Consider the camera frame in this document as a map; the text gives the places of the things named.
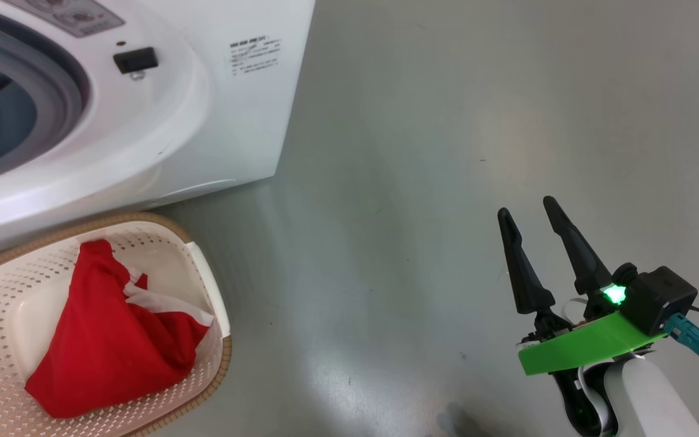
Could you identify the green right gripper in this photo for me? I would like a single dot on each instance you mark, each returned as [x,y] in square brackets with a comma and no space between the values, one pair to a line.
[592,343]

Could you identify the white cloth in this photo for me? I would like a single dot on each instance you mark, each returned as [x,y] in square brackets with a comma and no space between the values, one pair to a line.
[161,303]

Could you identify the red garment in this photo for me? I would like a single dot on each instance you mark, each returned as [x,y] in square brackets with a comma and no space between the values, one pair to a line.
[101,352]

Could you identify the white front-load washing machine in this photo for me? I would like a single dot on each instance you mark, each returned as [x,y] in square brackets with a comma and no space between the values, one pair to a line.
[234,121]

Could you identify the black door lock slot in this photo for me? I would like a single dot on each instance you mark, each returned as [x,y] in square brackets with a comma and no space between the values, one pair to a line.
[136,60]

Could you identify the grey rubber door seal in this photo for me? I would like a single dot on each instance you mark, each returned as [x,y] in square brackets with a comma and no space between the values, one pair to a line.
[64,79]

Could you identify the printed warning text label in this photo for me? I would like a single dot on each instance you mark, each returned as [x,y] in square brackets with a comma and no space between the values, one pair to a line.
[255,56]

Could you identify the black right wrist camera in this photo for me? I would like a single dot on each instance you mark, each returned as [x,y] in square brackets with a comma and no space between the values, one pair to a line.
[659,297]

